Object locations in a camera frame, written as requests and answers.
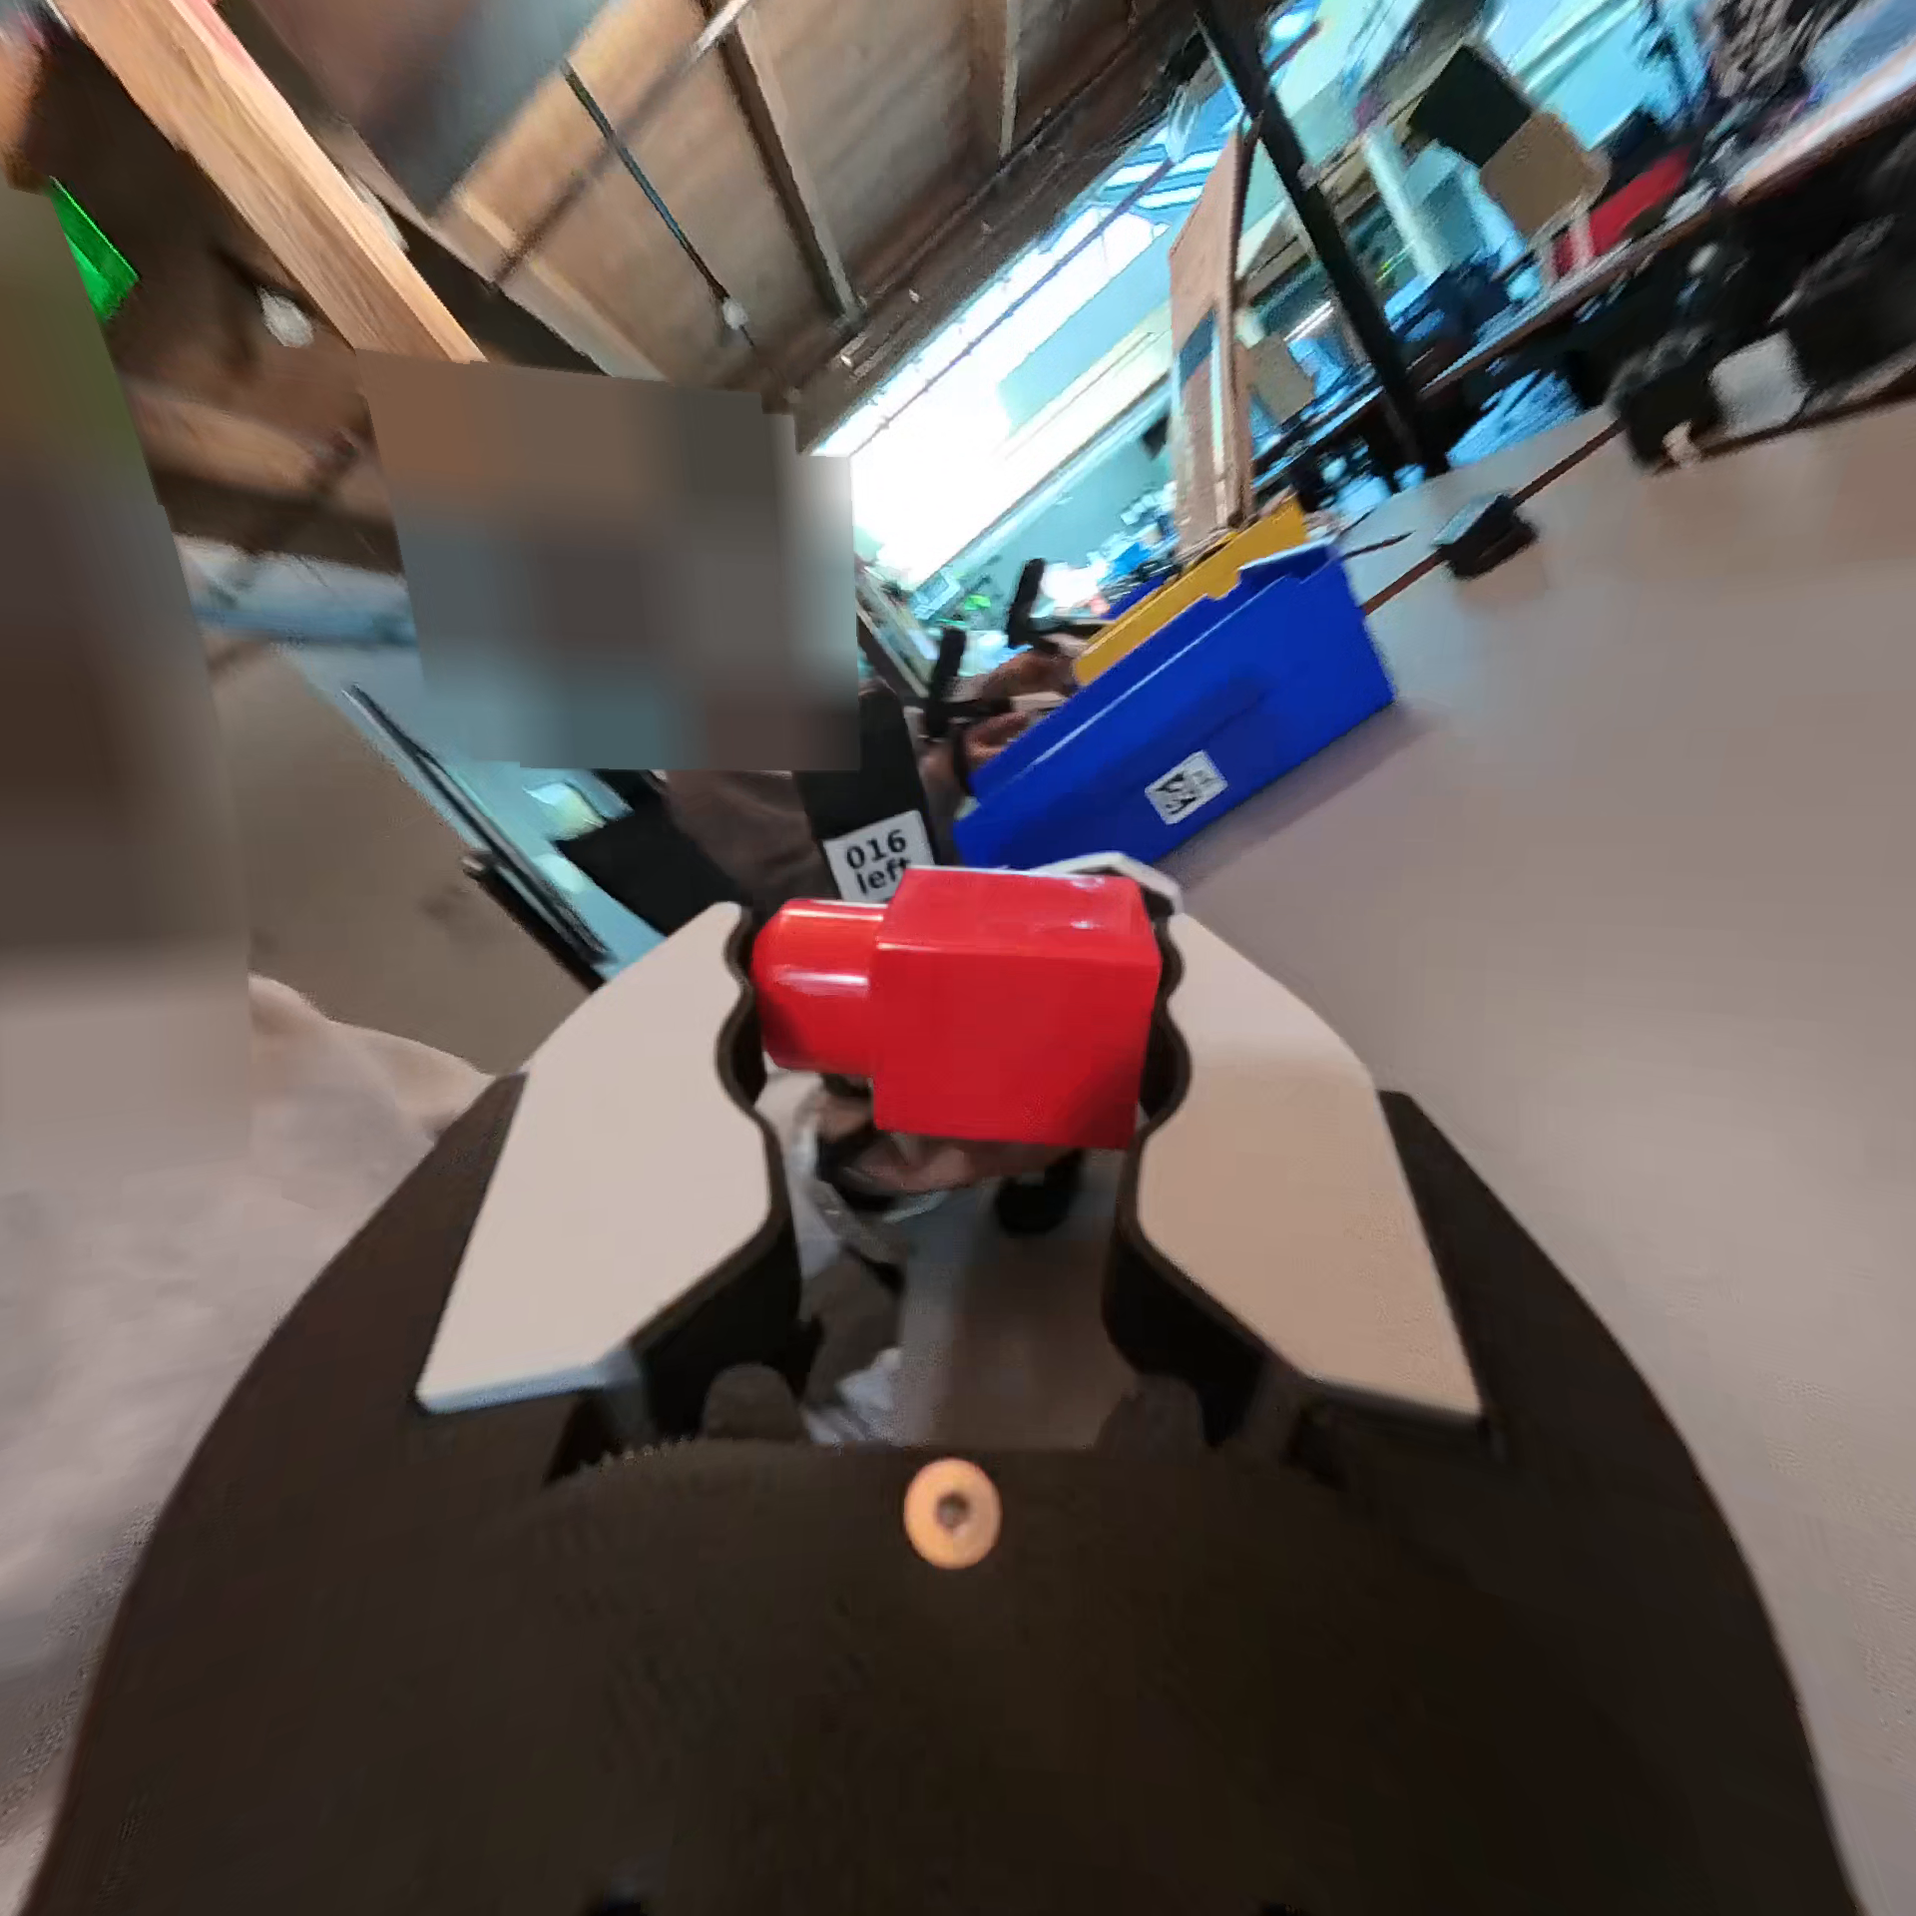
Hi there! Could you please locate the black power adapter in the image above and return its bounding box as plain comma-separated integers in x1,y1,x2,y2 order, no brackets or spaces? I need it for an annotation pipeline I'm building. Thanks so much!
1428,496,1538,580

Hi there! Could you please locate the wooden post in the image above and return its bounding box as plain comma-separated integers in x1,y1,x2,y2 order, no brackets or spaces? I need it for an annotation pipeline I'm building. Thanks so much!
59,0,480,361

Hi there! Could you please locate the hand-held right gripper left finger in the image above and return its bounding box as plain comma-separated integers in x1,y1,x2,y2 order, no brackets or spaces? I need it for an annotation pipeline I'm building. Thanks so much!
413,899,820,1442

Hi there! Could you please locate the grey desk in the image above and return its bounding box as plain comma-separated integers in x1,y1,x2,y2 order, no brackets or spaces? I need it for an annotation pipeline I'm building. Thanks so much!
898,359,1916,1916

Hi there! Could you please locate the wooden sign board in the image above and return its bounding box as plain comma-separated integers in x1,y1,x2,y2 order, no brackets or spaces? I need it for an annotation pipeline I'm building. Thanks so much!
1167,131,1263,558

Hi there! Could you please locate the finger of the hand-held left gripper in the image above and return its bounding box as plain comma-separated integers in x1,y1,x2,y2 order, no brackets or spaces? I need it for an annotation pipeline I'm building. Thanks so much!
1043,850,1187,921

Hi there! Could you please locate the yellow storage bin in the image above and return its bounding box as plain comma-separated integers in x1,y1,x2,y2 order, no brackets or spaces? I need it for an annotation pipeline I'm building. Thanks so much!
1073,500,1313,686

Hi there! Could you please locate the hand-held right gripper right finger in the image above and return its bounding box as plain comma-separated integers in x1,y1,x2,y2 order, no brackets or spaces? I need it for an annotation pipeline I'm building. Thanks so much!
1103,911,1486,1448

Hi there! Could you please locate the person's grey sweatshirt torso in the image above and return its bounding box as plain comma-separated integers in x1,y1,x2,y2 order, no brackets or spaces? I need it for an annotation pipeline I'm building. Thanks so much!
0,971,526,1798

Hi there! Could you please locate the person's left hand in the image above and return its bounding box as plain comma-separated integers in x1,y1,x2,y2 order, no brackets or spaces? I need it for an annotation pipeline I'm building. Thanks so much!
814,1121,1083,1203

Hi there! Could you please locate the red toy block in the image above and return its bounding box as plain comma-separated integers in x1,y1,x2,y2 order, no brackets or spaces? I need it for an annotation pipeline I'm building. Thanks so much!
750,867,1167,1151

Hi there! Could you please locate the blue storage bin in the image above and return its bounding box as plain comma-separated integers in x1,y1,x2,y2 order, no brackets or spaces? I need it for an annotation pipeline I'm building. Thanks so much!
951,540,1398,871

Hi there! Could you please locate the black pole stand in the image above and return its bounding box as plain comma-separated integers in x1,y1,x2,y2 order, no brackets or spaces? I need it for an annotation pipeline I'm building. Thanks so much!
1193,0,1442,472

